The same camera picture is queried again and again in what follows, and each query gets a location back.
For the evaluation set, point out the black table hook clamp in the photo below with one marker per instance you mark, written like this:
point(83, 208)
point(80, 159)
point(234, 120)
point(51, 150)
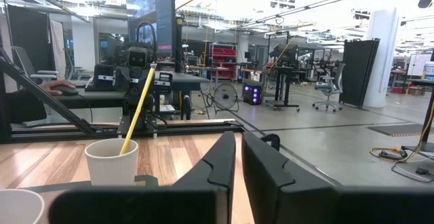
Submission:
point(271, 137)

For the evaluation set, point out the white ribbed paper cup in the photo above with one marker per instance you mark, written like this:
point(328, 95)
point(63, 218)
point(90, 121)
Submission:
point(112, 166)

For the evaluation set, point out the black standing table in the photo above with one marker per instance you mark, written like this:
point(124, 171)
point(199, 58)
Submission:
point(283, 81)

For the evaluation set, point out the person's forearm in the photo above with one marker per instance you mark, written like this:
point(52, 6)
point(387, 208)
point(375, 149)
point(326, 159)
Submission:
point(23, 107)

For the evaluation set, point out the grey swivel office chair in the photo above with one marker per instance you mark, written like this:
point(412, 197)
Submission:
point(329, 86)

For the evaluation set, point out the person's hand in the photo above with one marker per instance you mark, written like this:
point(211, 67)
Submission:
point(54, 85)

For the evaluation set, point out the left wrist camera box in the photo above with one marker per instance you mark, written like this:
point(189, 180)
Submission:
point(138, 57)

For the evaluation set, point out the black floor mat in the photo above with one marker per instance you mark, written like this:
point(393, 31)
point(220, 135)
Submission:
point(396, 130)

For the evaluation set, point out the black aluminium table frame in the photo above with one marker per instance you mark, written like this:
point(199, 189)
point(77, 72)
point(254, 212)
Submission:
point(51, 110)

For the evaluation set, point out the large dark standing monitor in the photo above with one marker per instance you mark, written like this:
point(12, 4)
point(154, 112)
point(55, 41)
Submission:
point(152, 13)

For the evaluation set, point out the white board screen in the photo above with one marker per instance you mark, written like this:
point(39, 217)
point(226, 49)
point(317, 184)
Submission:
point(418, 64)

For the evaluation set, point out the red storage shelf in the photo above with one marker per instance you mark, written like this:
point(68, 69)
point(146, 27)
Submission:
point(223, 59)

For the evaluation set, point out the computer tower with purple lights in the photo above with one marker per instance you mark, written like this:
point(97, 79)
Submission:
point(252, 93)

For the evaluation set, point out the black computer mouse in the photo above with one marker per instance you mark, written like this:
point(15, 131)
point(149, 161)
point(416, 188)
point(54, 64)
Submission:
point(69, 91)

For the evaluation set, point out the black folding partition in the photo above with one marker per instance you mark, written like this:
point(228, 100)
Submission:
point(357, 71)

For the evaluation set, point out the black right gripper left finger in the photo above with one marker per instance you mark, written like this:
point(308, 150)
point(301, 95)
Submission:
point(203, 190)

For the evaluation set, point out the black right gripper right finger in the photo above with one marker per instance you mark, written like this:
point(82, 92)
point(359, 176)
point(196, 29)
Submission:
point(288, 200)

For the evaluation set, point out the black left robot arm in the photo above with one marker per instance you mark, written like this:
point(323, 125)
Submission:
point(149, 115)

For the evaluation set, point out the white ribbed bowl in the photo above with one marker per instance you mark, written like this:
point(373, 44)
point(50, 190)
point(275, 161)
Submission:
point(17, 207)

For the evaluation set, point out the dark grey desk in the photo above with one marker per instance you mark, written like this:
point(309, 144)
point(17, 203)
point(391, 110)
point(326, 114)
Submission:
point(190, 81)

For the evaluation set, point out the round floor fan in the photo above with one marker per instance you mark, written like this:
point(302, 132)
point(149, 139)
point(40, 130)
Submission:
point(225, 96)

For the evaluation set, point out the white round pillar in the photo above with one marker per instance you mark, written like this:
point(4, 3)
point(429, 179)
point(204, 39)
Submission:
point(383, 57)

